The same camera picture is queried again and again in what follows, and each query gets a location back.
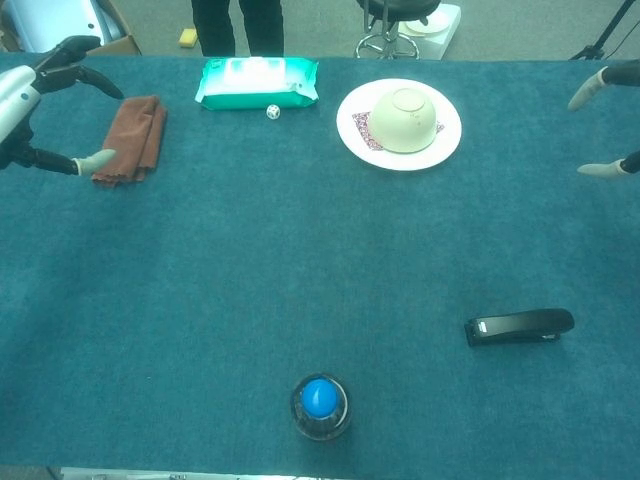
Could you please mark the brown folded cloth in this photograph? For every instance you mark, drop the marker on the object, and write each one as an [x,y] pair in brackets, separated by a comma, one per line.
[135,137]

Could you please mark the blue capped bottle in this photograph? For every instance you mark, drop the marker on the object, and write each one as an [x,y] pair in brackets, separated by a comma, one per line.
[320,405]

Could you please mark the cream upturned bowl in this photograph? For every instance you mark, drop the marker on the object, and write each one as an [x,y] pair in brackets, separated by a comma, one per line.
[405,122]

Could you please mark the metal frame rail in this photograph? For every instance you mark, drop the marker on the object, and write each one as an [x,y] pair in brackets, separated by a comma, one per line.
[200,475]

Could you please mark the chrome base stool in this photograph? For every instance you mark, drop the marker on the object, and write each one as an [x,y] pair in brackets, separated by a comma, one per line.
[387,35]

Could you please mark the white round plate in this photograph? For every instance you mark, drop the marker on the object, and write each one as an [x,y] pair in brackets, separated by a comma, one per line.
[447,130]

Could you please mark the cardboard box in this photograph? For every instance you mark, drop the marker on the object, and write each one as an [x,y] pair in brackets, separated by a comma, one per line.
[122,46]

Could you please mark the yellow sponge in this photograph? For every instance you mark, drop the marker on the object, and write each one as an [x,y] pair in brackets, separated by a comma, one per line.
[188,38]

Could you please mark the white disc on box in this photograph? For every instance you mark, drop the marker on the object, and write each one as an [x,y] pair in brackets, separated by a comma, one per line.
[435,27]

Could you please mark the black tripod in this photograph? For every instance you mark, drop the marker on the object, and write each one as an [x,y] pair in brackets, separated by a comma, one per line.
[607,32]

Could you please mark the person legs dark trousers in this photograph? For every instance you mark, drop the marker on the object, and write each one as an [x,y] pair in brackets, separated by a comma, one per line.
[220,25]

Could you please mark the small white die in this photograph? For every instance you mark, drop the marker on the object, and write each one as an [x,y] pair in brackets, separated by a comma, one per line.
[273,112]

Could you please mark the green wet wipes pack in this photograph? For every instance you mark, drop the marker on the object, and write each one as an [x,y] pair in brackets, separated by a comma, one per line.
[257,82]

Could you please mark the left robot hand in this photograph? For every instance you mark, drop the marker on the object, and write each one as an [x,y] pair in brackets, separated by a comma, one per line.
[17,95]

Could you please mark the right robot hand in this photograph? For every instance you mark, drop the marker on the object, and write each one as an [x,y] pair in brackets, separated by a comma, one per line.
[612,75]

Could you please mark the white flat box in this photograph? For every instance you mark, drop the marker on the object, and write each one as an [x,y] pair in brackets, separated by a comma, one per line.
[450,37]

